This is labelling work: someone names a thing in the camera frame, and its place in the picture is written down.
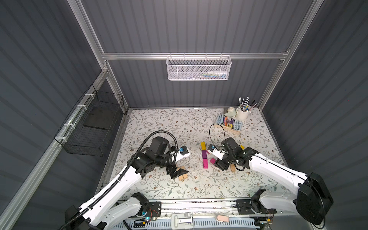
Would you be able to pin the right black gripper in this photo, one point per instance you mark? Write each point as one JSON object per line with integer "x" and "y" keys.
{"x": 223, "y": 161}

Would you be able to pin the white wire wall basket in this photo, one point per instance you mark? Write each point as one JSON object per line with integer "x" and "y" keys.
{"x": 205, "y": 68}

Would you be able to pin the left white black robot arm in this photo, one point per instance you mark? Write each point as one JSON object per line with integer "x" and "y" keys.
{"x": 101, "y": 211}

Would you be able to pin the pink eraser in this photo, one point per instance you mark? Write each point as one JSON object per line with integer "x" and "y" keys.
{"x": 222, "y": 219}

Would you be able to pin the purple block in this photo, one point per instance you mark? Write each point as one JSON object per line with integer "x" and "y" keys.
{"x": 204, "y": 154}

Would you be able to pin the black wire side basket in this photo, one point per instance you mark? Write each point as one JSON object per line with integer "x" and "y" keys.
{"x": 94, "y": 124}

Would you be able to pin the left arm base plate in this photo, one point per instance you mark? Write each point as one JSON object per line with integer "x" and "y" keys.
{"x": 150, "y": 210}

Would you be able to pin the white pen cup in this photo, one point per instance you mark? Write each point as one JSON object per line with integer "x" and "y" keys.
{"x": 242, "y": 115}

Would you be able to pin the white tape roll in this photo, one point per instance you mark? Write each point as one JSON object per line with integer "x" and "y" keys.
{"x": 231, "y": 112}

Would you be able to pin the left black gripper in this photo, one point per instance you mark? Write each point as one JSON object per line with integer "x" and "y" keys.
{"x": 175, "y": 168}

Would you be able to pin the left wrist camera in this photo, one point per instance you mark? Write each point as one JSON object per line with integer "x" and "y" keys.
{"x": 183, "y": 152}

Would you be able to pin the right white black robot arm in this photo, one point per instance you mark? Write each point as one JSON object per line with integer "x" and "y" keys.
{"x": 308, "y": 196}

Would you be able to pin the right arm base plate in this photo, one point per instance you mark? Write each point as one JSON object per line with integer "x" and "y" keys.
{"x": 248, "y": 207}

